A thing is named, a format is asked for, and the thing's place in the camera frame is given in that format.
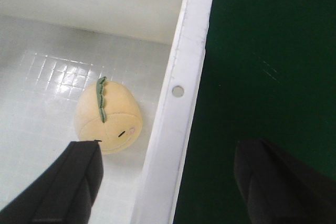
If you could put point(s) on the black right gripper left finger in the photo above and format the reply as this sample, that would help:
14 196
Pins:
63 193

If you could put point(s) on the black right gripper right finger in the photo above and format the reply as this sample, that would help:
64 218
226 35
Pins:
278 188

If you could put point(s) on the white plastic tote box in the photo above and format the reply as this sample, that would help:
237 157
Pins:
52 50

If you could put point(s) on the yellow plush ball green leaf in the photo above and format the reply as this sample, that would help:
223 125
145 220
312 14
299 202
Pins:
108 112

